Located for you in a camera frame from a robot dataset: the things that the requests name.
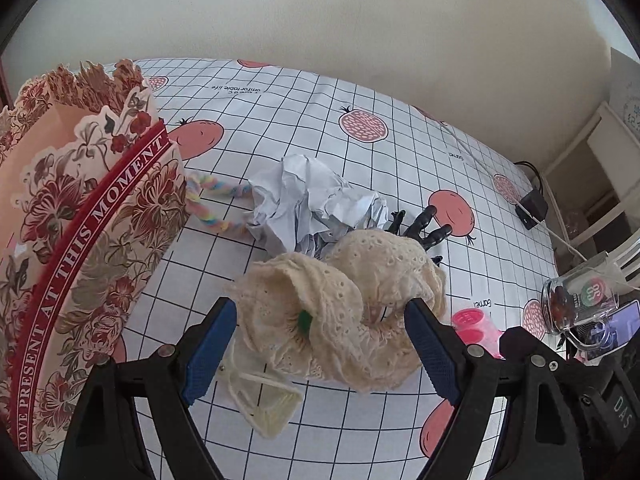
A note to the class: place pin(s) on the white paper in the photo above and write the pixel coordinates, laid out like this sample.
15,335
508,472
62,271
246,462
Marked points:
300,195

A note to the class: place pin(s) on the floral paper gift box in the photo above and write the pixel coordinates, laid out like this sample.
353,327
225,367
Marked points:
75,260

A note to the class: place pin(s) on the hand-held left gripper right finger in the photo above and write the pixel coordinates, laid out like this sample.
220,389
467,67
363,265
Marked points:
434,357

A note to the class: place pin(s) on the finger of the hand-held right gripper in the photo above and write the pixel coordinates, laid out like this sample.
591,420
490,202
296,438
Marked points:
520,342

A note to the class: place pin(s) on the clear glass mug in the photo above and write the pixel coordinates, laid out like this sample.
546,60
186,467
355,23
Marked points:
575,285

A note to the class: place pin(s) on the pink hair roller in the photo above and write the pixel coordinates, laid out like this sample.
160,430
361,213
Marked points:
470,322

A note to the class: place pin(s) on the black plastic toy figure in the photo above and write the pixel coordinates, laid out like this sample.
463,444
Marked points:
425,225

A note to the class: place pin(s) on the cream lace cloth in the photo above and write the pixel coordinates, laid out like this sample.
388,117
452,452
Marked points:
360,270

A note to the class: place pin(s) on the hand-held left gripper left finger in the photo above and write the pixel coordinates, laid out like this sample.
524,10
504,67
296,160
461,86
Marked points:
207,360

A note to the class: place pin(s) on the white shelf unit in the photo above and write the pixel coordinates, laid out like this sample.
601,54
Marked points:
607,140

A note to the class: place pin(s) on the white chair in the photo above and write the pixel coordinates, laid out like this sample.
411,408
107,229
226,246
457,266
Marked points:
625,260

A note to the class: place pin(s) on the green plastic toy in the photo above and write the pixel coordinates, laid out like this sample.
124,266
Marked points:
304,321

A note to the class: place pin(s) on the smartphone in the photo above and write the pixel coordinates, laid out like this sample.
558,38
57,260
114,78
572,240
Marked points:
626,319

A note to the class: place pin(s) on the black power adapter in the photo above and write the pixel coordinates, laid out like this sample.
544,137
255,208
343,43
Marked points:
532,205

